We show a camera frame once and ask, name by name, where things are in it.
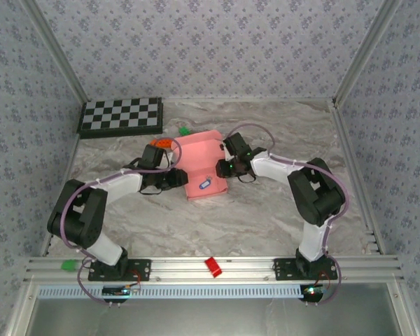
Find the pink paper box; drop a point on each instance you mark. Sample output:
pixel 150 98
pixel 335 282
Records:
pixel 199 157

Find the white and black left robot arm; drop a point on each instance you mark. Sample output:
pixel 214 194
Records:
pixel 77 217

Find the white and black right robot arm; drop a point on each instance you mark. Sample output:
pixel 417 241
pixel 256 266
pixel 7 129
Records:
pixel 318 196

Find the orange plastic toy piece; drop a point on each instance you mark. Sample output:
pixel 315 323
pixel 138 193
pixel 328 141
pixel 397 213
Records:
pixel 162 143

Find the small green toy brick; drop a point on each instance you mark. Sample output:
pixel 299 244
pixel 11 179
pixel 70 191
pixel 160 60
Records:
pixel 185 131

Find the black and white checkerboard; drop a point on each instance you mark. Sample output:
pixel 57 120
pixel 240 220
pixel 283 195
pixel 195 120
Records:
pixel 119 117

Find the red block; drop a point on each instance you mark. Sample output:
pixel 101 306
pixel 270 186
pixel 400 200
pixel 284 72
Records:
pixel 213 267

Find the left circuit board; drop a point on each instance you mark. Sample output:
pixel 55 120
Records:
pixel 115 291

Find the circuit board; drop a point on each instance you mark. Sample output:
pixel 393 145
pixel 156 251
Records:
pixel 312 292
pixel 115 291

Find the green block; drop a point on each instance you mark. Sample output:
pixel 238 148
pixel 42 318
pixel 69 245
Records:
pixel 69 265

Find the grey metal panel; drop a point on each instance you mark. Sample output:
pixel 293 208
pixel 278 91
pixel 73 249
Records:
pixel 210 318

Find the right circuit board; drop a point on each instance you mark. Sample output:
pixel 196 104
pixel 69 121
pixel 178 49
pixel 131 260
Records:
pixel 312 292

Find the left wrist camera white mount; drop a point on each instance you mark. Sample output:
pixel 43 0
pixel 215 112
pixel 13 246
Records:
pixel 152 155

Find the aluminium back rail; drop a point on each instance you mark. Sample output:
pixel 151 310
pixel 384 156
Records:
pixel 248 100

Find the aluminium front rail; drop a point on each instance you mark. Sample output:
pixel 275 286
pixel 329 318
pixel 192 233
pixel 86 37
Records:
pixel 182 267

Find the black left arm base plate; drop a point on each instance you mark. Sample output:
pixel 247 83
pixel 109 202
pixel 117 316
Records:
pixel 140 269

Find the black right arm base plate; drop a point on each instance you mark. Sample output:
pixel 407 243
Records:
pixel 283 269

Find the aluminium frame post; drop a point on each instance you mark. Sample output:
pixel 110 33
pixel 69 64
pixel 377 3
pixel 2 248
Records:
pixel 365 52

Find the aluminium frame bar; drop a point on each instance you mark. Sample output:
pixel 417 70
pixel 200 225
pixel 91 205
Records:
pixel 409 325
pixel 17 325

